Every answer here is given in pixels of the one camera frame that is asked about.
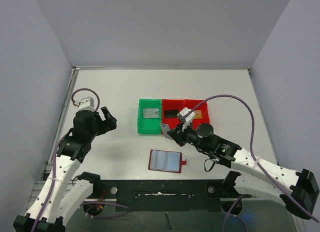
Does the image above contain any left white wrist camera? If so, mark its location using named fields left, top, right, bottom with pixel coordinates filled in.
left=73, top=96, right=95, bottom=112

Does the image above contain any aluminium front rail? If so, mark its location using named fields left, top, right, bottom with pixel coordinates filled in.
left=28, top=181, right=46, bottom=202

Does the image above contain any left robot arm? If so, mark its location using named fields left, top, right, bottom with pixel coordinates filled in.
left=13, top=107, right=117, bottom=232

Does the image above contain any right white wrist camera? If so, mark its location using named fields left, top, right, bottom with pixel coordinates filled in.
left=177, top=107, right=196, bottom=131

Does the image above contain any black credit card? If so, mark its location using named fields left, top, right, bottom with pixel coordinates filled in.
left=163, top=109, right=179, bottom=119

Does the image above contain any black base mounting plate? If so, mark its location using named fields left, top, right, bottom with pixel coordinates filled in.
left=88, top=179, right=240, bottom=212

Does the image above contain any green plastic bin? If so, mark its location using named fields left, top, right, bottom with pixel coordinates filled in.
left=137, top=99, right=162, bottom=135

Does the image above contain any red bin with black card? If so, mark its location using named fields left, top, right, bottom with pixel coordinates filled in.
left=161, top=99, right=185, bottom=129

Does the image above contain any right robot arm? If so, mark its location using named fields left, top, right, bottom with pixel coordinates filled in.
left=162, top=123, right=320, bottom=222

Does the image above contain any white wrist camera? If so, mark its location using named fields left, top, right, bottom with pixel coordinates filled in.
left=73, top=96, right=95, bottom=112
left=177, top=107, right=196, bottom=131

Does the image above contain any gold credit card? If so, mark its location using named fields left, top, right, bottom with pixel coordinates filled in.
left=194, top=110, right=203, bottom=119

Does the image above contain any red bin with gold card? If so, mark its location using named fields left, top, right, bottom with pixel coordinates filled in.
left=184, top=99, right=210, bottom=129

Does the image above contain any red leather card holder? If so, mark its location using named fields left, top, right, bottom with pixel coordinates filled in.
left=148, top=149, right=187, bottom=174

